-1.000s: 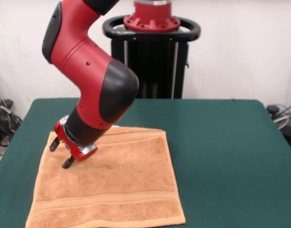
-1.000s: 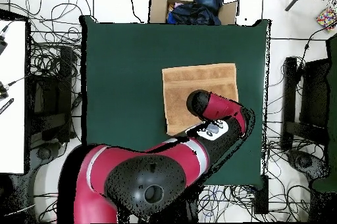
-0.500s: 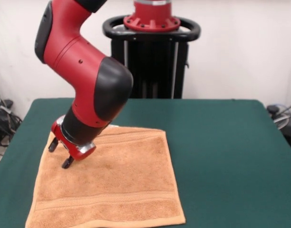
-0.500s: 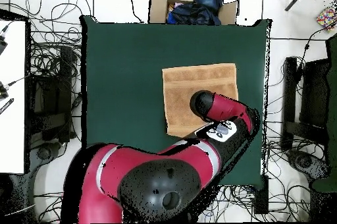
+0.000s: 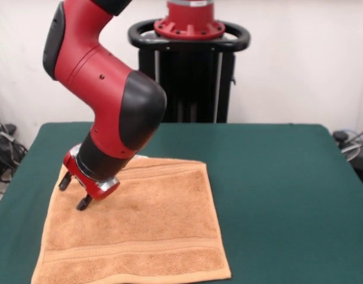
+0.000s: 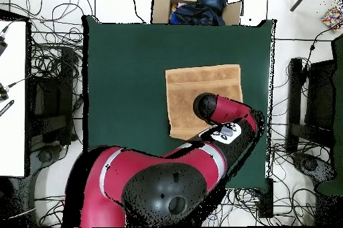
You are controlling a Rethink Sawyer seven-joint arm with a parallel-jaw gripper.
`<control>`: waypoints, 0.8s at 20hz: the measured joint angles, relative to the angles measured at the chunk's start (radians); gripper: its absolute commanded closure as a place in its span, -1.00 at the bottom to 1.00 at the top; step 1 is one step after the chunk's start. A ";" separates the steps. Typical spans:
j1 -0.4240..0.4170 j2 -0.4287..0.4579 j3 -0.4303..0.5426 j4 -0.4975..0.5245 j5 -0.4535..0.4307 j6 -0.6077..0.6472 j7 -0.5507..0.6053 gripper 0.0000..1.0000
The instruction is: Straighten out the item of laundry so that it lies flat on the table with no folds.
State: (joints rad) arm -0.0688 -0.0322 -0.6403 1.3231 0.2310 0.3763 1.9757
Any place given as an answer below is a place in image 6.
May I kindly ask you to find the colourful patterned item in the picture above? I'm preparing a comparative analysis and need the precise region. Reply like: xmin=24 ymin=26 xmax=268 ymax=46
xmin=321 ymin=7 xmax=343 ymax=34

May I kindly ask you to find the black floor cable tangle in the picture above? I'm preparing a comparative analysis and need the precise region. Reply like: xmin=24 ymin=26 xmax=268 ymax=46
xmin=267 ymin=141 xmax=317 ymax=226
xmin=23 ymin=0 xmax=93 ymax=78

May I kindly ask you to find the tan terry towel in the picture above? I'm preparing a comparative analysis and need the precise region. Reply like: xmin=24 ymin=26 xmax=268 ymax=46
xmin=165 ymin=64 xmax=244 ymax=141

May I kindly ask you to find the grey wheeled base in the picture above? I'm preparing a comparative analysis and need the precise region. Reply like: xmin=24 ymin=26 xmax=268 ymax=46
xmin=29 ymin=144 xmax=68 ymax=180
xmin=291 ymin=152 xmax=336 ymax=186

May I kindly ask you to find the black frame stand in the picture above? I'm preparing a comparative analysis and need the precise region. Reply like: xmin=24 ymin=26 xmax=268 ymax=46
xmin=286 ymin=57 xmax=336 ymax=154
xmin=26 ymin=48 xmax=78 ymax=148

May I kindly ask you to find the white side table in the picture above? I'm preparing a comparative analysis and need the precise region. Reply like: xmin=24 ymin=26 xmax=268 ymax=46
xmin=0 ymin=19 xmax=27 ymax=177

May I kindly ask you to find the navy blue garment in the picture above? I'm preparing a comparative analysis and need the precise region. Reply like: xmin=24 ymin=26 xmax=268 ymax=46
xmin=169 ymin=1 xmax=226 ymax=25

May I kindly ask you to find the dark green table cloth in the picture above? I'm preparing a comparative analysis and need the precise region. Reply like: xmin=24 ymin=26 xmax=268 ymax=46
xmin=82 ymin=14 xmax=277 ymax=190

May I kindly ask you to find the black camera device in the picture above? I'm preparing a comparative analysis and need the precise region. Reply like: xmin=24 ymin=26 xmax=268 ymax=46
xmin=0 ymin=33 xmax=9 ymax=57
xmin=0 ymin=82 xmax=10 ymax=102

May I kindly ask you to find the cardboard box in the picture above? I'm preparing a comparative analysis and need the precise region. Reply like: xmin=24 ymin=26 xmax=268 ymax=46
xmin=151 ymin=0 xmax=243 ymax=25

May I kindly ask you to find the green covered side table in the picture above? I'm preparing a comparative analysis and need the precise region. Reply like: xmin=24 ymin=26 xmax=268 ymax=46
xmin=316 ymin=34 xmax=343 ymax=196

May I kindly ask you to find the black floor box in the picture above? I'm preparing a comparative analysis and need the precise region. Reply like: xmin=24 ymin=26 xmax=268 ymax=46
xmin=258 ymin=178 xmax=274 ymax=218

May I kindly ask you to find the black slotted strip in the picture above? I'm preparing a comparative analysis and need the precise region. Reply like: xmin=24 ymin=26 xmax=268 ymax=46
xmin=0 ymin=99 xmax=15 ymax=117

